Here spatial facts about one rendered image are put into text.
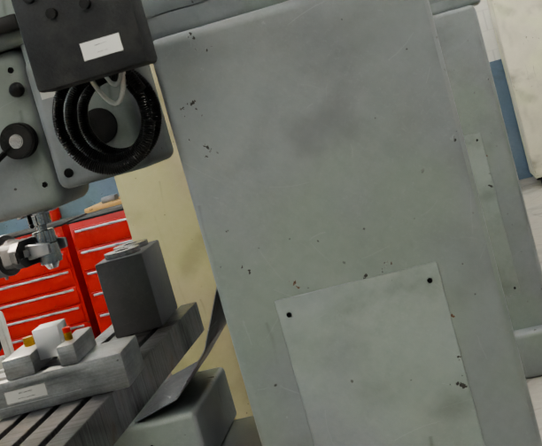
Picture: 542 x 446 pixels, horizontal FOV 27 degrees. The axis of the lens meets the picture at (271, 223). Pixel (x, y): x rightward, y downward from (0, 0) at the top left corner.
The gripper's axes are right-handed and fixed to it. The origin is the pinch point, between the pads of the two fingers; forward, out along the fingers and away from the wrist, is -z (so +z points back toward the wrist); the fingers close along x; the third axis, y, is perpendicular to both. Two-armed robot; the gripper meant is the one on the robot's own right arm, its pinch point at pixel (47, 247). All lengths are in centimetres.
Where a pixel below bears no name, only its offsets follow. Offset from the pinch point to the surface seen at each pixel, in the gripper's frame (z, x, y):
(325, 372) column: -58, -3, 33
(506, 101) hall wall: 176, 895, 49
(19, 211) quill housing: -3.3, -8.8, -9.0
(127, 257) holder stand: 8.8, 36.0, 10.4
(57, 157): -14.9, -6.9, -17.3
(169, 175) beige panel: 74, 156, 1
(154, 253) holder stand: 11, 49, 13
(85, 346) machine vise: -10.2, -9.0, 19.8
